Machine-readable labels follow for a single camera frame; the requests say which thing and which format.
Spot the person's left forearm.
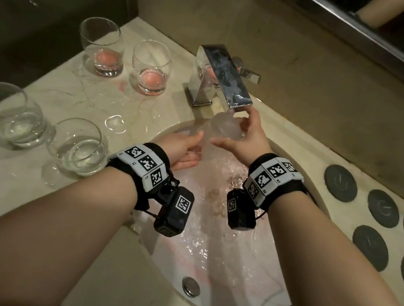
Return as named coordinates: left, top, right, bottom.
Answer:
left=0, top=151, right=143, bottom=306

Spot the chrome sink drain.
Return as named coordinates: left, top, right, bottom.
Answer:
left=180, top=275, right=203, bottom=300

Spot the chrome square faucet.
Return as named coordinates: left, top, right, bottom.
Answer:
left=182, top=40, right=265, bottom=116

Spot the glass with pink residue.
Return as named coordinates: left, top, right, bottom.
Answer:
left=73, top=14, right=130, bottom=79
left=127, top=38, right=175, bottom=98

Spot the person's left hand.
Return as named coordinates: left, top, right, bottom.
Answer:
left=159, top=126, right=206, bottom=174

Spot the white sink basin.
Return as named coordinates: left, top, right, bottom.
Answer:
left=118, top=111, right=339, bottom=306

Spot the metal framed mirror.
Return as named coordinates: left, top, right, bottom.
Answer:
left=278, top=0, right=404, bottom=81

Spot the person's right forearm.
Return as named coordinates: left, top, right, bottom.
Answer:
left=254, top=194, right=404, bottom=306

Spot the clear stemless glass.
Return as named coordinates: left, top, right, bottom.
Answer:
left=208, top=109, right=247, bottom=142

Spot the person's right hand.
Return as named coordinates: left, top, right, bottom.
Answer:
left=208, top=102, right=279, bottom=170

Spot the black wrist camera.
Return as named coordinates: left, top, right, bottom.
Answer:
left=222, top=187, right=261, bottom=234
left=152, top=183, right=197, bottom=240

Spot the clear glass with water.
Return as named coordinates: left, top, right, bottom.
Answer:
left=0, top=82, right=54, bottom=155
left=42, top=114, right=113, bottom=180

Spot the black marker wristband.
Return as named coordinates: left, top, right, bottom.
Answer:
left=240, top=150, right=308, bottom=217
left=101, top=138, right=174, bottom=214

